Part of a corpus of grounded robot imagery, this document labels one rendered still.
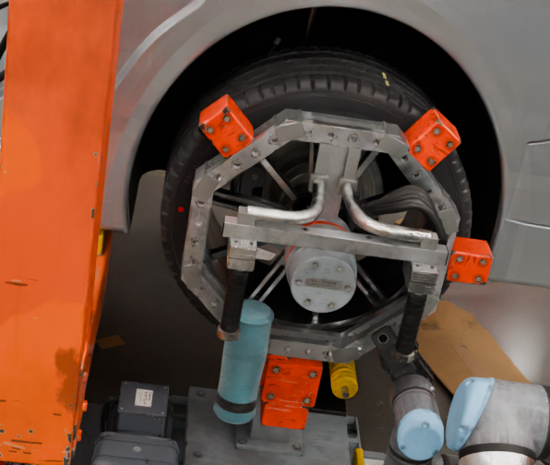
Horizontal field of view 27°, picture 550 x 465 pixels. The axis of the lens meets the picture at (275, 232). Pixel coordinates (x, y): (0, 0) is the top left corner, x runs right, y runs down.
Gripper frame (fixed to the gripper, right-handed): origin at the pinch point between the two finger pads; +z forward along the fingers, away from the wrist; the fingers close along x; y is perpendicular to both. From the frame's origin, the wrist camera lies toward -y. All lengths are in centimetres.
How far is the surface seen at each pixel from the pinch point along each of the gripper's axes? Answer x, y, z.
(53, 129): -11, -91, -44
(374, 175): 13.9, -25.6, 18.3
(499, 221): 31.6, -4.9, 8.0
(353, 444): -32, 35, 20
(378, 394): -33, 57, 67
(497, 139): 41.2, -21.8, 8.0
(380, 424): -34, 56, 52
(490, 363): -5, 84, 90
